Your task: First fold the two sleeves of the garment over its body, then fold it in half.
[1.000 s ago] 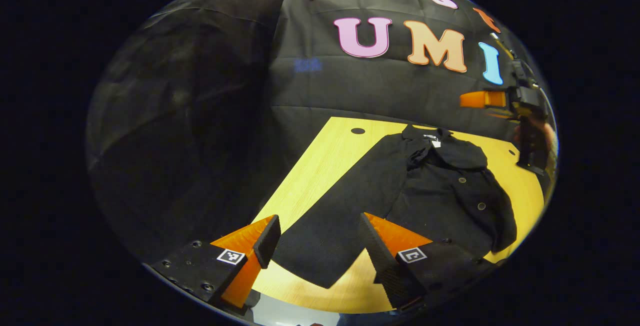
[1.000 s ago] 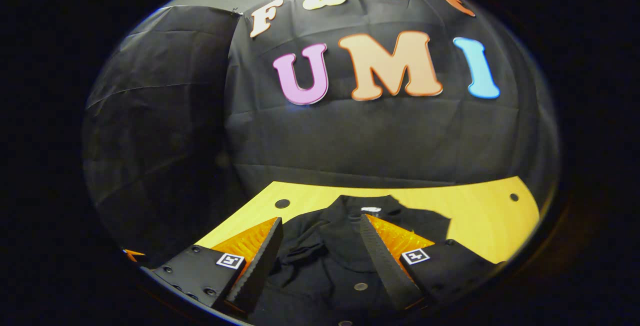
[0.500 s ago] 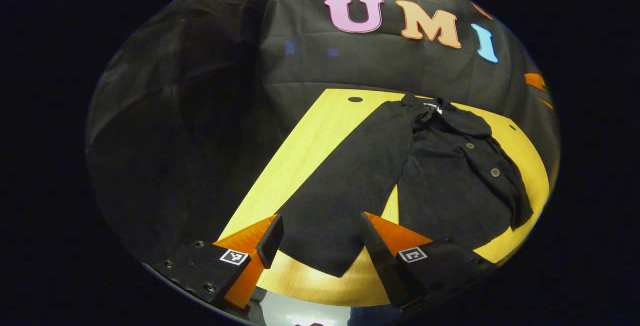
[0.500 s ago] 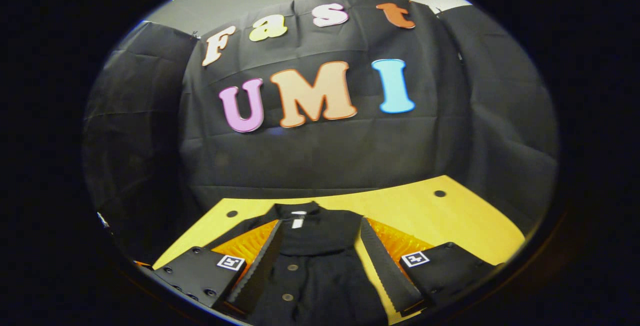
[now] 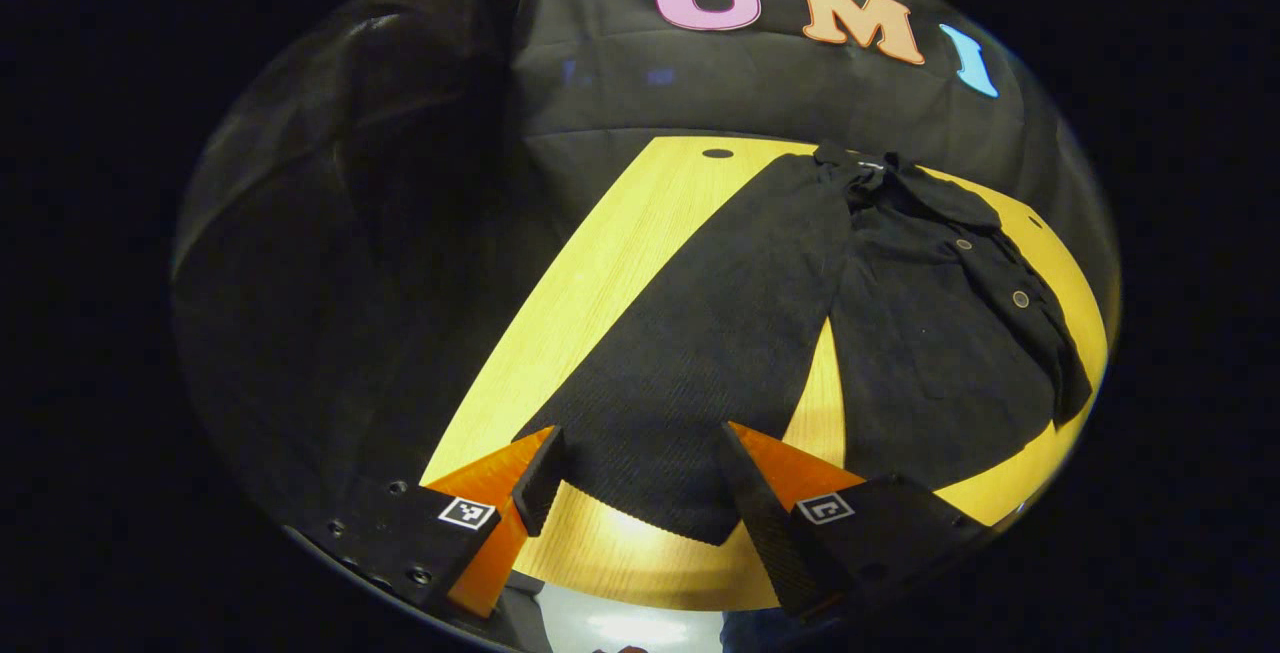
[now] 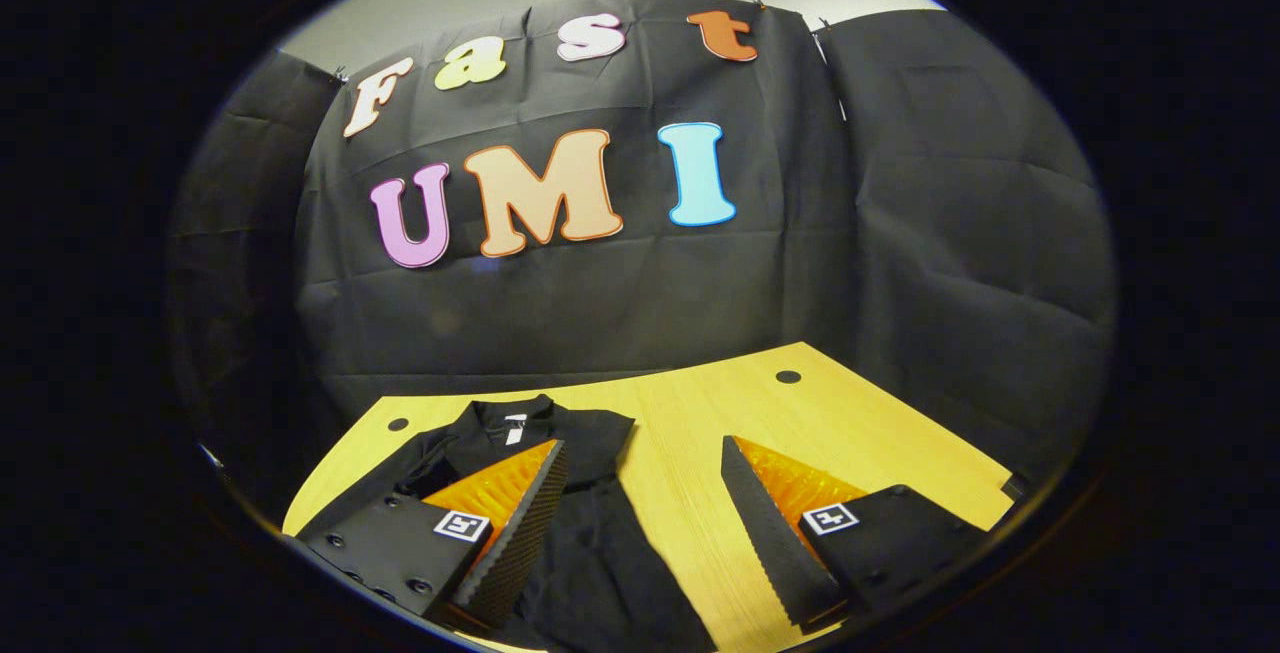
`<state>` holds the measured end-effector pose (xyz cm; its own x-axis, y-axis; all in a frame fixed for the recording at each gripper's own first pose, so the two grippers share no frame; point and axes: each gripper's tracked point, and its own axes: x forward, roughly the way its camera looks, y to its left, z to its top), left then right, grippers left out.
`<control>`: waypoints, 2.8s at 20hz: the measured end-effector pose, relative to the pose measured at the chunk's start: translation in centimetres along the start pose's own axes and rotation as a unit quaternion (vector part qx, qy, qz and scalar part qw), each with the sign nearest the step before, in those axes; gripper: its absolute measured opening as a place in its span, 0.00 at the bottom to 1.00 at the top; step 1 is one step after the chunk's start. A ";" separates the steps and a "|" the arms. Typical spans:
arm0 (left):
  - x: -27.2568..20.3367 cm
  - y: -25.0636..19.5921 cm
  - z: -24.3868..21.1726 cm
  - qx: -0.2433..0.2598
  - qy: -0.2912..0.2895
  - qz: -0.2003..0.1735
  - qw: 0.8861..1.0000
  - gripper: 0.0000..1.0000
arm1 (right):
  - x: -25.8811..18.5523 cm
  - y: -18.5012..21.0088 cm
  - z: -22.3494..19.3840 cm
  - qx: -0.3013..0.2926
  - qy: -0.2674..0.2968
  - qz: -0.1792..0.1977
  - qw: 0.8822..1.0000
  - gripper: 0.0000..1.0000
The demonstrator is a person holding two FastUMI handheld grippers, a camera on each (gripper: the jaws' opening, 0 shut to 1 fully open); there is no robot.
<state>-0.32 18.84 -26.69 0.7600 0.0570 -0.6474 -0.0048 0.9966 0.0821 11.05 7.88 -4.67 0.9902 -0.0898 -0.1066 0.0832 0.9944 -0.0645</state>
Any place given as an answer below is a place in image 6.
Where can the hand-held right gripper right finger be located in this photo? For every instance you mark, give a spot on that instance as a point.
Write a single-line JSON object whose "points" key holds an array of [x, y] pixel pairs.
{"points": [[770, 543]]}

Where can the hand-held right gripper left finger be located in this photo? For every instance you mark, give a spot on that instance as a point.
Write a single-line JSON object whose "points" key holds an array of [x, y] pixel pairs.
{"points": [[520, 553]]}

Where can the black backdrop cloth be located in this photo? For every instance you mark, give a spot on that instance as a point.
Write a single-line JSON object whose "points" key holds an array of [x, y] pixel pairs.
{"points": [[600, 313]]}

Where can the black buttoned jacket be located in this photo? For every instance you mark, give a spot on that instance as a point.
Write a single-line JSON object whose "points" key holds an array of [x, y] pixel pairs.
{"points": [[590, 573]]}

